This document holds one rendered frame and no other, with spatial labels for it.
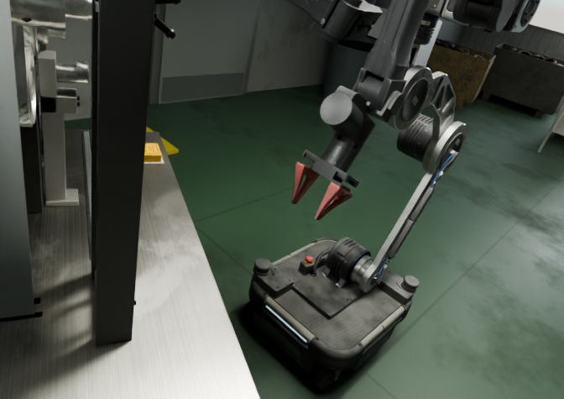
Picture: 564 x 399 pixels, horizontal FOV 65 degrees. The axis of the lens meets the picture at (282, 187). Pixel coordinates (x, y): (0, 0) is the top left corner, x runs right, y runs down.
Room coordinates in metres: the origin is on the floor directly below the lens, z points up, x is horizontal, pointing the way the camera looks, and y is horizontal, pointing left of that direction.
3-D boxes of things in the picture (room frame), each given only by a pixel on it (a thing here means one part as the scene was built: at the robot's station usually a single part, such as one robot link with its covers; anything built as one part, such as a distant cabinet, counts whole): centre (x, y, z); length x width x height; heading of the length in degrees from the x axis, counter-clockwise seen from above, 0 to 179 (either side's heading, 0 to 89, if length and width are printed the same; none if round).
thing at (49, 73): (0.74, 0.44, 1.05); 0.06 x 0.05 x 0.31; 120
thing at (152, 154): (1.01, 0.37, 0.91); 0.07 x 0.07 x 0.02; 30
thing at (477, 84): (6.50, -1.86, 0.37); 1.22 x 1.06 x 0.74; 53
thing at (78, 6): (0.58, 0.30, 1.34); 0.06 x 0.03 x 0.03; 120
